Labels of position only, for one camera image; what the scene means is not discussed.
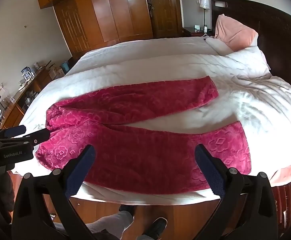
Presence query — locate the red embossed fleece blanket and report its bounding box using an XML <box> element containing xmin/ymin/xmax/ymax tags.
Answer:
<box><xmin>35</xmin><ymin>76</ymin><xmax>251</xmax><ymax>195</ymax></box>

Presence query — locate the glass electric kettle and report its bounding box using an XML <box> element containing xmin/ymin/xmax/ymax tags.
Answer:
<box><xmin>22</xmin><ymin>67</ymin><xmax>34</xmax><ymax>81</ymax></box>

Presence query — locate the white pillow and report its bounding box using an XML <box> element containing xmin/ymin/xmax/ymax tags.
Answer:
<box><xmin>205</xmin><ymin>37</ymin><xmax>238</xmax><ymax>55</ymax></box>

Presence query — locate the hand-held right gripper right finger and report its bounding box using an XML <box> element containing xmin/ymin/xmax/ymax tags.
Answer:
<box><xmin>195</xmin><ymin>144</ymin><xmax>278</xmax><ymax>240</ymax></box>

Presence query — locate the white duvet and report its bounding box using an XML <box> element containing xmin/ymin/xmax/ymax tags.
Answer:
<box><xmin>11</xmin><ymin>36</ymin><xmax>291</xmax><ymax>205</ymax></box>

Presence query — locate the person's grey trouser leg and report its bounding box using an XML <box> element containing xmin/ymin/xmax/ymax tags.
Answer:
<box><xmin>53</xmin><ymin>210</ymin><xmax>133</xmax><ymax>240</ymax></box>

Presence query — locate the pink pillow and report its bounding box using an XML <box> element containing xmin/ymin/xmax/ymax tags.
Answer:
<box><xmin>214</xmin><ymin>14</ymin><xmax>259</xmax><ymax>50</ymax></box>

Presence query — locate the brown wooden wardrobe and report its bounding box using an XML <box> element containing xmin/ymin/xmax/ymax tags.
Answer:
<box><xmin>37</xmin><ymin>0</ymin><xmax>153</xmax><ymax>60</ymax></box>

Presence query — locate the white cardboard box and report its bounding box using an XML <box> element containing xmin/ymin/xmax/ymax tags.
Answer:
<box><xmin>49</xmin><ymin>66</ymin><xmax>65</xmax><ymax>80</ymax></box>

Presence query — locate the wooden bed frame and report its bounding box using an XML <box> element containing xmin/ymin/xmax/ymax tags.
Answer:
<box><xmin>272</xmin><ymin>182</ymin><xmax>291</xmax><ymax>230</ymax></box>

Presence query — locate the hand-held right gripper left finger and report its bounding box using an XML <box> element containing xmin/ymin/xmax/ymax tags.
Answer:
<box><xmin>12</xmin><ymin>144</ymin><xmax>103</xmax><ymax>240</ymax></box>

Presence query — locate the brown wooden door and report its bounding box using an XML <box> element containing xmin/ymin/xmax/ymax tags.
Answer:
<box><xmin>144</xmin><ymin>0</ymin><xmax>183</xmax><ymax>38</ymax></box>

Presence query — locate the black shoe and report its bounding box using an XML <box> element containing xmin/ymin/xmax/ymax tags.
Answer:
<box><xmin>119</xmin><ymin>204</ymin><xmax>136</xmax><ymax>215</ymax></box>
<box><xmin>145</xmin><ymin>217</ymin><xmax>168</xmax><ymax>240</ymax></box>

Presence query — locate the white shade table lamp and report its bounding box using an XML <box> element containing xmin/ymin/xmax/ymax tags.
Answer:
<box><xmin>200</xmin><ymin>0</ymin><xmax>209</xmax><ymax>33</ymax></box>

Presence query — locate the dark wooden headboard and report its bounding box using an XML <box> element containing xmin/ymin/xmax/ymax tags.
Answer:
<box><xmin>211</xmin><ymin>0</ymin><xmax>291</xmax><ymax>100</ymax></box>

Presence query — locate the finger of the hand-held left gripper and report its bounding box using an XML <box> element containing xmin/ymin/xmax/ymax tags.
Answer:
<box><xmin>0</xmin><ymin>129</ymin><xmax>50</xmax><ymax>150</ymax></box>
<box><xmin>0</xmin><ymin>124</ymin><xmax>27</xmax><ymax>140</ymax></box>

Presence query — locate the dark wooden nightstand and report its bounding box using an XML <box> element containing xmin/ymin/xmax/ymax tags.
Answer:
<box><xmin>182</xmin><ymin>26</ymin><xmax>214</xmax><ymax>37</ymax></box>

